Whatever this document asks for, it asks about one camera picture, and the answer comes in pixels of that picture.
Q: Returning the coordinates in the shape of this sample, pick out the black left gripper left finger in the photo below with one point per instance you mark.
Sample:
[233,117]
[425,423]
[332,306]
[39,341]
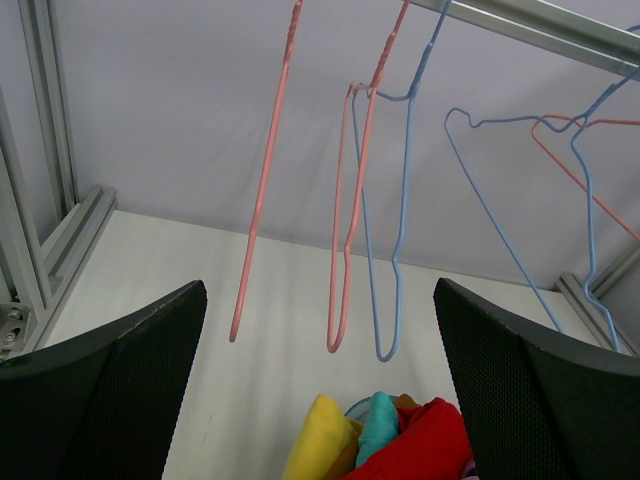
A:
[103,404]

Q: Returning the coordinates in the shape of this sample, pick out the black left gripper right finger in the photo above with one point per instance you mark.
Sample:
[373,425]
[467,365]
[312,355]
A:
[537,404]

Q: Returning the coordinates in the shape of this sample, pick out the purple trousers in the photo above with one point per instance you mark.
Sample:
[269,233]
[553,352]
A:
[470,471]

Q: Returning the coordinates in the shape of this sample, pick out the red trousers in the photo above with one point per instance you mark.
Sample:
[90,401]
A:
[433,444]

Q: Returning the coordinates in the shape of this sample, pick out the blue hanger with teal trousers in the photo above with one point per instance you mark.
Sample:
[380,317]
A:
[410,99]

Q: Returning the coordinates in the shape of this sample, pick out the teal trousers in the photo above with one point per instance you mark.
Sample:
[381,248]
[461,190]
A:
[380,428]

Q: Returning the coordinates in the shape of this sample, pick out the brown trousers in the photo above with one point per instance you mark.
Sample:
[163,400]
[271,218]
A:
[405,402]

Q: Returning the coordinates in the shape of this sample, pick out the yellow trousers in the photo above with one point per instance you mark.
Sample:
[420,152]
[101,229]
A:
[327,444]

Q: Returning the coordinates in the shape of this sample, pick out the blue hanger with red trousers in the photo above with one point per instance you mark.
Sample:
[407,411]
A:
[557,124]

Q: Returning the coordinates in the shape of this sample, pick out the blue plastic basin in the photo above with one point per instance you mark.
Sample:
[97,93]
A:
[359,410]

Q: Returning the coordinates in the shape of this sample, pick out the aluminium frame right posts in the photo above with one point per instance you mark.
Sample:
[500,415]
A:
[616,287]

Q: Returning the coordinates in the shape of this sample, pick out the aluminium frame posts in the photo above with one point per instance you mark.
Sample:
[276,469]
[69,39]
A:
[616,287]
[48,227]

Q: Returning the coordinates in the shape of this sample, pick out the aluminium frame left posts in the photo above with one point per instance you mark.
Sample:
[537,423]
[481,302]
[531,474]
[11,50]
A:
[48,227]

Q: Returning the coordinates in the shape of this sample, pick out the aluminium hanging rail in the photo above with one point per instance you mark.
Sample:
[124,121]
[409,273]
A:
[556,30]

